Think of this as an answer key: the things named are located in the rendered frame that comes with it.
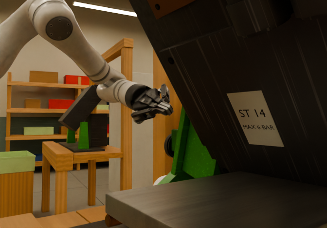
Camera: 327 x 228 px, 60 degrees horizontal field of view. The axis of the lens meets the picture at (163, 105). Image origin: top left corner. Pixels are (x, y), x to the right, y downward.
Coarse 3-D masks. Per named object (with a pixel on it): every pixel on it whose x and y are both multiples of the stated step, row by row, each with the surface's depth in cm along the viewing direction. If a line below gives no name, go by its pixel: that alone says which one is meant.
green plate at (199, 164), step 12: (180, 120) 46; (180, 132) 46; (192, 132) 45; (180, 144) 46; (192, 144) 45; (180, 156) 46; (192, 156) 45; (204, 156) 43; (180, 168) 47; (192, 168) 45; (204, 168) 43; (216, 168) 41
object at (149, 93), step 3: (147, 93) 73; (150, 93) 72; (150, 96) 71; (153, 96) 71; (156, 96) 70; (153, 99) 70; (156, 99) 70; (159, 99) 69; (156, 102) 71; (159, 102) 68
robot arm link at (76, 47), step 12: (36, 12) 61; (48, 12) 60; (60, 12) 61; (72, 12) 64; (36, 24) 61; (48, 24) 61; (60, 24) 62; (72, 24) 64; (48, 36) 63; (60, 36) 64; (72, 36) 66; (84, 36) 69; (60, 48) 67; (72, 48) 68; (84, 48) 71; (84, 60) 74; (96, 60) 77; (84, 72) 80; (96, 72) 79
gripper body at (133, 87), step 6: (138, 84) 76; (132, 90) 74; (138, 90) 74; (144, 90) 75; (150, 90) 75; (156, 90) 74; (126, 96) 76; (132, 96) 74; (138, 96) 75; (144, 96) 74; (126, 102) 76; (132, 102) 75; (138, 102) 73; (132, 108) 75; (138, 108) 72; (144, 108) 71
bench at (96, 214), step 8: (96, 208) 102; (104, 208) 102; (48, 216) 93; (56, 216) 93; (64, 216) 93; (72, 216) 93; (80, 216) 93; (88, 216) 93; (96, 216) 93; (104, 216) 93; (40, 224) 86; (48, 224) 86; (56, 224) 86; (64, 224) 86; (72, 224) 86; (80, 224) 86
